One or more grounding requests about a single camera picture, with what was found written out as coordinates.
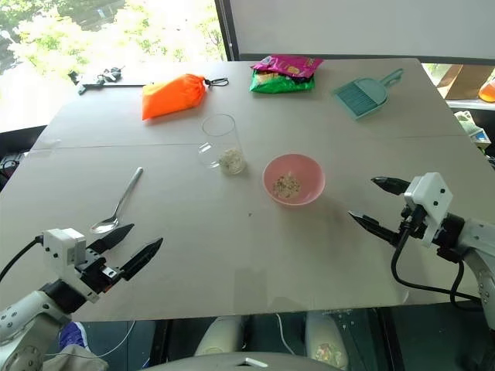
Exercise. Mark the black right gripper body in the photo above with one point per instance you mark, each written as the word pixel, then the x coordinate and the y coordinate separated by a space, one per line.
pixel 410 224

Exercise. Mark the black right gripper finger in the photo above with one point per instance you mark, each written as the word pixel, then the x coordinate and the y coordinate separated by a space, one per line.
pixel 371 226
pixel 388 184

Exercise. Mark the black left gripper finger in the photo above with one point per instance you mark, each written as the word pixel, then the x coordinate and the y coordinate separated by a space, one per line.
pixel 140 258
pixel 112 236

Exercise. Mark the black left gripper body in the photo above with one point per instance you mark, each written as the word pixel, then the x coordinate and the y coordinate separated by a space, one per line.
pixel 94 271

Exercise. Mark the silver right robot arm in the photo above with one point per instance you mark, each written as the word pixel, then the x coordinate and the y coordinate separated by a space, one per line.
pixel 470 251

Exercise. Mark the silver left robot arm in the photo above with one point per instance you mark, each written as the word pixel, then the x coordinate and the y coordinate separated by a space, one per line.
pixel 29 320

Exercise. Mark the clear plastic cup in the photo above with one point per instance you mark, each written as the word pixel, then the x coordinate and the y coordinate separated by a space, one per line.
pixel 221 145

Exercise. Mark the metal spoon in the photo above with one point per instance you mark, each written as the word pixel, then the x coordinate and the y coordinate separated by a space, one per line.
pixel 118 205

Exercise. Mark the purple cloth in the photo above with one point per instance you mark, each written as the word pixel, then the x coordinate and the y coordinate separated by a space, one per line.
pixel 71 336

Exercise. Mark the pink bowl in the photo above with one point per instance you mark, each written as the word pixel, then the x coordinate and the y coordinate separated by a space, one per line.
pixel 294 179

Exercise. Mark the teal hand brush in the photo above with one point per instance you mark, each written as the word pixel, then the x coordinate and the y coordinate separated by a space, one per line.
pixel 354 98

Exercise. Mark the teal dustpan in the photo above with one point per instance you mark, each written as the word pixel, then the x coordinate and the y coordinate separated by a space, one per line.
pixel 367 92

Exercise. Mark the silver robot right leg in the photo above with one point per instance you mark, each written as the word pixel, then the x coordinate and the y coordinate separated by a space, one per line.
pixel 325 338

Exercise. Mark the cardboard box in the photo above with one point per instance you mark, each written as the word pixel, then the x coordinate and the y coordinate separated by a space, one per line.
pixel 462 83

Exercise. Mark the orange bottle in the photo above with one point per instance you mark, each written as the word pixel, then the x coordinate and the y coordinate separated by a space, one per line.
pixel 488 90

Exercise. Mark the silver robot torso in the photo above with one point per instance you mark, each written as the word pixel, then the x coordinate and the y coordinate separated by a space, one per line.
pixel 239 361

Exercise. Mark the green snack packet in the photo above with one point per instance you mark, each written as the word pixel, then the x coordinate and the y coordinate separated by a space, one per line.
pixel 280 82

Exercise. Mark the magenta snack packet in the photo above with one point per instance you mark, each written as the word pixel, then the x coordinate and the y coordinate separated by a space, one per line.
pixel 288 66

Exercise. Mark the black clamp stand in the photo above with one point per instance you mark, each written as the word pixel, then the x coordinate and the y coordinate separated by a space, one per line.
pixel 102 79

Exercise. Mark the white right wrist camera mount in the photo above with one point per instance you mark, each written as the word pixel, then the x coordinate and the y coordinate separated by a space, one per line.
pixel 431 205

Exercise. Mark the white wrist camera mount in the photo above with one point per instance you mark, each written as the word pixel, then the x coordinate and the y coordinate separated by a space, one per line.
pixel 431 205
pixel 63 253

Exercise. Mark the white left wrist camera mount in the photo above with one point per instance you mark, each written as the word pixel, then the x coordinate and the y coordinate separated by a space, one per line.
pixel 63 253

